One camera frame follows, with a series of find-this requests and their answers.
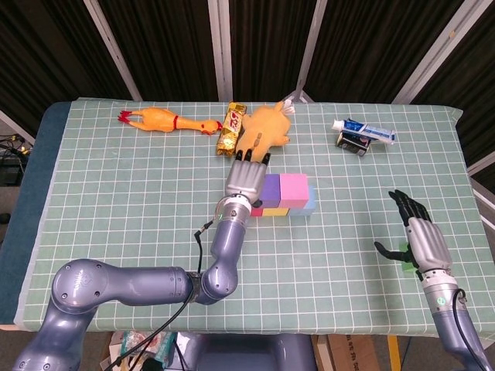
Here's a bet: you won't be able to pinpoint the small black carton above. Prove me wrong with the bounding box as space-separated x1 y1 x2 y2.
335 130 372 158

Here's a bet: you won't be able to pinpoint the blue table pad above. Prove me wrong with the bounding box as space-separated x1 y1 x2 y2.
0 102 73 326

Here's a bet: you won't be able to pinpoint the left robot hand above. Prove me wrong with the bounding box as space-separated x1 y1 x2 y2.
224 149 271 208

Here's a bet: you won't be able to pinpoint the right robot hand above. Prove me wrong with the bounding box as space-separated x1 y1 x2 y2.
374 189 454 281

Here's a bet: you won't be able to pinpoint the gold snack packet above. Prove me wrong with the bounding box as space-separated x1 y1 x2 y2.
215 101 248 158

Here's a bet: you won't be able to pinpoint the yellow rubber chicken toy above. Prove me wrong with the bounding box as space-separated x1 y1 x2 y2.
118 107 224 136

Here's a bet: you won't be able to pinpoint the pink foam cube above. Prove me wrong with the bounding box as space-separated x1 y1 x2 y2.
278 172 310 209

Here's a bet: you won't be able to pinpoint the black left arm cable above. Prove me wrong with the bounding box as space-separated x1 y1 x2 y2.
104 219 216 371

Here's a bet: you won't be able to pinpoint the purple foam cube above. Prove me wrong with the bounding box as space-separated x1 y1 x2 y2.
259 173 282 210

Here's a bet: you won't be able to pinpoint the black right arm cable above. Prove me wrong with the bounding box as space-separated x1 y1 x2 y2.
452 288 492 371

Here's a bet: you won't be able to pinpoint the white partition frame post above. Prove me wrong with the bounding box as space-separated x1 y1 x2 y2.
207 0 235 102
0 110 36 145
392 0 480 104
466 150 495 233
285 0 329 104
83 0 143 102

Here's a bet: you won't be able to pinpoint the green checked tablecloth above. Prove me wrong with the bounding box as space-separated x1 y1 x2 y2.
14 96 495 336

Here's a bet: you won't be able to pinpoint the green foam cube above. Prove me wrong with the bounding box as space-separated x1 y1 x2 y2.
398 241 419 274

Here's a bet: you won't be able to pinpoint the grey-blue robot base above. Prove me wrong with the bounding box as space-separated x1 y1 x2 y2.
176 332 316 371

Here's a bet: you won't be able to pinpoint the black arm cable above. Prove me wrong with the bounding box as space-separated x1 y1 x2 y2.
104 219 216 371
452 288 492 371

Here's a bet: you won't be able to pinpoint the colourful snack bags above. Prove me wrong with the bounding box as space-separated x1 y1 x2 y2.
101 330 177 371

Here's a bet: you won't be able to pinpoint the yellow bar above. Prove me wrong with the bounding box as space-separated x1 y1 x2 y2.
387 335 400 371

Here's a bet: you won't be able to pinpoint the white blue toothpaste tube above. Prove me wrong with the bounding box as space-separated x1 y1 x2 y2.
332 117 397 146

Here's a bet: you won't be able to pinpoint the yellow plush toy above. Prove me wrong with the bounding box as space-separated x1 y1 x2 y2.
235 99 297 162

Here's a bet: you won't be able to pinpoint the black electronics with cables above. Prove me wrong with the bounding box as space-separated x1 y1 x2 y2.
0 133 30 186

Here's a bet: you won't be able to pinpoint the brown cardboard box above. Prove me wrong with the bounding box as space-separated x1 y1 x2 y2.
312 334 382 371

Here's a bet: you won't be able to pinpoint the light blue foam cube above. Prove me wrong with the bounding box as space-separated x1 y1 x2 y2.
288 184 317 217

